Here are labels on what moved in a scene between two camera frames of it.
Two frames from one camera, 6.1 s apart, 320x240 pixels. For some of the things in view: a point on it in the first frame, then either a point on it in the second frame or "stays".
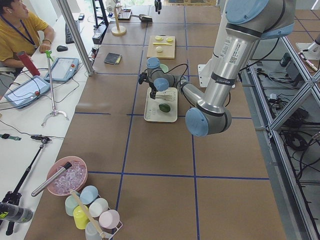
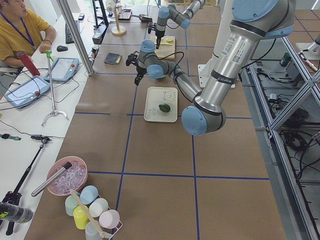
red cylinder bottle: [28, 63] stays
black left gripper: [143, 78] to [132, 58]
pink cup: [109, 219] stays
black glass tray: [125, 14] stays
